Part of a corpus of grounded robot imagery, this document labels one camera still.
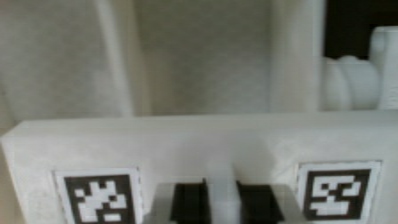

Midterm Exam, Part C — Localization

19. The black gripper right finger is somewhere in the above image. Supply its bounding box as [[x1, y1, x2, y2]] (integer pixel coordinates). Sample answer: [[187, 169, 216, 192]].
[[235, 179, 308, 224]]

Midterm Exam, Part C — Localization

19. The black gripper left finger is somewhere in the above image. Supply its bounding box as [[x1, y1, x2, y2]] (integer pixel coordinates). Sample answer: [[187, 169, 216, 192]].
[[148, 178, 214, 224]]

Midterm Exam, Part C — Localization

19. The white cabinet door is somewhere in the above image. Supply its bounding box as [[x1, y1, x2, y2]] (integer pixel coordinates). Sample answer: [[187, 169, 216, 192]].
[[2, 110, 398, 224]]

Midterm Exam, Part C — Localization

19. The white cabinet body box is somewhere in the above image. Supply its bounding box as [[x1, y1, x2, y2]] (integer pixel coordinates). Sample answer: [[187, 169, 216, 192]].
[[0, 0, 398, 134]]

